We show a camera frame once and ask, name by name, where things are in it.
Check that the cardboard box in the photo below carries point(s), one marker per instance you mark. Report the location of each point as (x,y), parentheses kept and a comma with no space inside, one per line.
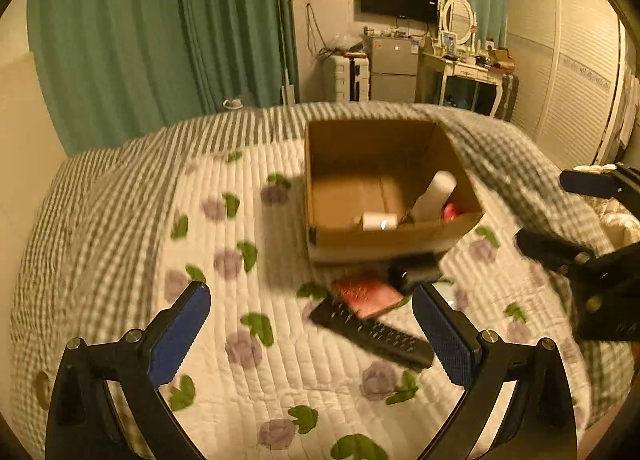
(385,190)

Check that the white suitcase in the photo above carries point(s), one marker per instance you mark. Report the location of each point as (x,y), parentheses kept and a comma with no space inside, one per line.
(345,79)

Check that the red round object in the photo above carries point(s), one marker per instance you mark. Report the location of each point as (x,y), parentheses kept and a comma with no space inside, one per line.
(451,211)

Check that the small black box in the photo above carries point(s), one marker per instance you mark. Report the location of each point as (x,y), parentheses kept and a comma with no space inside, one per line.
(414,271)

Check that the white louvred wardrobe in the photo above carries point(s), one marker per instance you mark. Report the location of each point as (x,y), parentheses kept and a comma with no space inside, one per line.
(565,70)

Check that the floral quilted blanket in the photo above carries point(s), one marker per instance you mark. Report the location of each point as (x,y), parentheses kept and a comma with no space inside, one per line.
(280,320)

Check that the red rectangular case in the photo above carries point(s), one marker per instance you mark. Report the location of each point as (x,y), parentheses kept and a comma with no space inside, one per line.
(367,296)

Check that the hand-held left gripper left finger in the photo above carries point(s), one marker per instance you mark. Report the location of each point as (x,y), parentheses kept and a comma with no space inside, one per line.
(179,330)

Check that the white dressing table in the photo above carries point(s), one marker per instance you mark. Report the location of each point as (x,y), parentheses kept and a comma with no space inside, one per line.
(465,78)

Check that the silver mini fridge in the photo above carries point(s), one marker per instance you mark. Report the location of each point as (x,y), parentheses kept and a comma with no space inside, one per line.
(392,68)

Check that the white pole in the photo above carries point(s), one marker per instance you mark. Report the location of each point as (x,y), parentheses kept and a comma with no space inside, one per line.
(284,53)

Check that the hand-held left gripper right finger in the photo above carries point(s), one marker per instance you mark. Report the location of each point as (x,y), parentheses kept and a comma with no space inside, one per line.
(445,335)

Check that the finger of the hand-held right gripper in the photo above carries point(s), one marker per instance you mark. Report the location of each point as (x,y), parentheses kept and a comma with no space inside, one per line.
(547,246)
(590,184)

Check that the small white cylinder jar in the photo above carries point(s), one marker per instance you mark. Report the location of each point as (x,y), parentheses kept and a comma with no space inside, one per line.
(378,221)

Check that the white plastic bottle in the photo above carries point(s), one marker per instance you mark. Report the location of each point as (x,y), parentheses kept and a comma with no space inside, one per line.
(434,197)

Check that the oval vanity mirror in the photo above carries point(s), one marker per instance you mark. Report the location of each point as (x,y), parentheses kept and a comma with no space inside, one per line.
(457,15)

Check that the black remote control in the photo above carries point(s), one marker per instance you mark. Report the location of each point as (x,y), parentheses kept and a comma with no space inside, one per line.
(372,332)

